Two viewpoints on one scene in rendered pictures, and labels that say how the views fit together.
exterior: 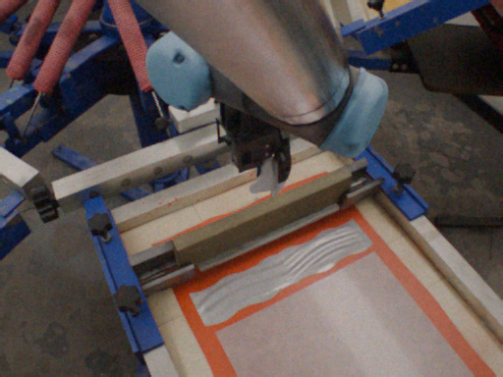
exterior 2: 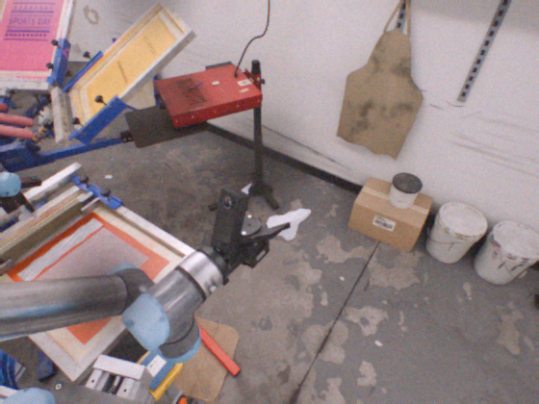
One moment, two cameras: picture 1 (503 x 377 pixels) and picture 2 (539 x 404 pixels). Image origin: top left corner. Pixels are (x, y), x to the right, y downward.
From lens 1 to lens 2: 104 cm
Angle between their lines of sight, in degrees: 19
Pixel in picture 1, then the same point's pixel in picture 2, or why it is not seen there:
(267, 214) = (40, 228)
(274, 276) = (57, 252)
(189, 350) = not seen: hidden behind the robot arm
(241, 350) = not seen: hidden behind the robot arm
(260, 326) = (52, 272)
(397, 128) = (180, 164)
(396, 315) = (113, 247)
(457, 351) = (139, 250)
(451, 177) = (216, 181)
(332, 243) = (83, 231)
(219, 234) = (19, 242)
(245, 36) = not seen: outside the picture
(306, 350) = (73, 273)
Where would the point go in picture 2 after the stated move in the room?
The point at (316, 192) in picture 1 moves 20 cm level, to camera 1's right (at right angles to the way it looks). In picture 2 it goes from (64, 213) to (112, 196)
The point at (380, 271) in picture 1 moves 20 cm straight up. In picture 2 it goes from (106, 234) to (89, 203)
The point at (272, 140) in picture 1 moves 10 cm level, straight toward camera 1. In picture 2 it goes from (15, 198) to (13, 217)
